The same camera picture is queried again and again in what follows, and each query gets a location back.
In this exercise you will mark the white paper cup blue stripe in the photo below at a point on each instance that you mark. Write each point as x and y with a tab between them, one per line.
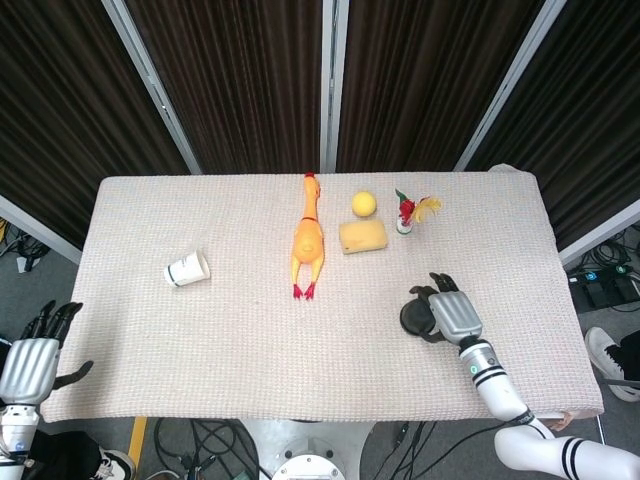
187	270

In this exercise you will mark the beige woven tablecloth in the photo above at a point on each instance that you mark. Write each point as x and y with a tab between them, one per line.
275	350

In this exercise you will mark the white sneaker black laces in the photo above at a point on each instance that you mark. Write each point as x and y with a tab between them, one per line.
602	357

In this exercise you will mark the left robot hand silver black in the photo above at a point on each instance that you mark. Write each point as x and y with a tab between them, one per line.
27	370

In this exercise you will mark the yellow sponge green underside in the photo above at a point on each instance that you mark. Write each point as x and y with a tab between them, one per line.
363	237

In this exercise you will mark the white partition frame rail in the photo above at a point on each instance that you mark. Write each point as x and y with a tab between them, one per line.
40	230
600	240

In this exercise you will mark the feather shuttlecock red yellow green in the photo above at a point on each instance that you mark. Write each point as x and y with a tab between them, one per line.
407	212

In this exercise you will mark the orange rubber chicken toy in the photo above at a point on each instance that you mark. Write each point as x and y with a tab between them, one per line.
309	240

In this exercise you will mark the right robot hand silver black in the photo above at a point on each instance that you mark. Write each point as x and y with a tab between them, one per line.
455	315

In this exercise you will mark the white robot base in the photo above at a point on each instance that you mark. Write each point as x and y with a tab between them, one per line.
307	455

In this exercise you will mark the yellow ball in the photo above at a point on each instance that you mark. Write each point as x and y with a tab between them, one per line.
364	204

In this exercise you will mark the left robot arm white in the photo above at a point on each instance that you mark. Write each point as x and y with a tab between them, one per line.
15	435

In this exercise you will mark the dark brown partition panel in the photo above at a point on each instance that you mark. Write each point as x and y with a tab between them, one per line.
425	85
60	100
235	85
585	125

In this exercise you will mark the white partition frame post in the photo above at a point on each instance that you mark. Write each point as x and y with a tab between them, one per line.
505	90
150	85
334	85

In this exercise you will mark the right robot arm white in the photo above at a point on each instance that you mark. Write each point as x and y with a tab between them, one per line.
500	390

